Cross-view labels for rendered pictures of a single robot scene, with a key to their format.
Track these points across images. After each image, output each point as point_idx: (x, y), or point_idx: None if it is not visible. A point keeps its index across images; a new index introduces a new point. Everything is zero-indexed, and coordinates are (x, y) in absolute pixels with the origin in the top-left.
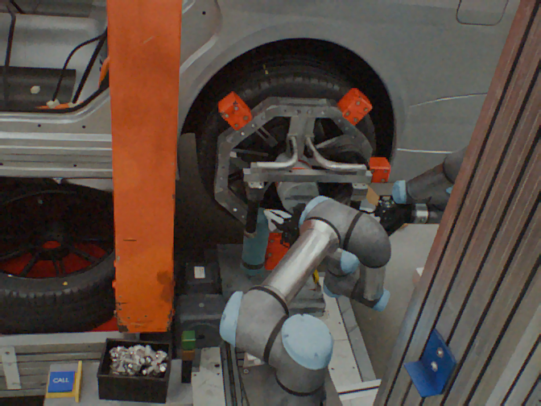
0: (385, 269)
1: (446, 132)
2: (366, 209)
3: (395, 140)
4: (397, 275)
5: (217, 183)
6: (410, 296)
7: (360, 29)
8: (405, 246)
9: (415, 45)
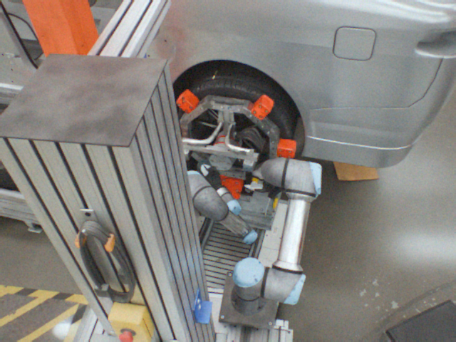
0: (231, 221)
1: (342, 130)
2: (259, 177)
3: (304, 130)
4: (348, 214)
5: None
6: (348, 231)
7: (263, 57)
8: (368, 194)
9: (306, 70)
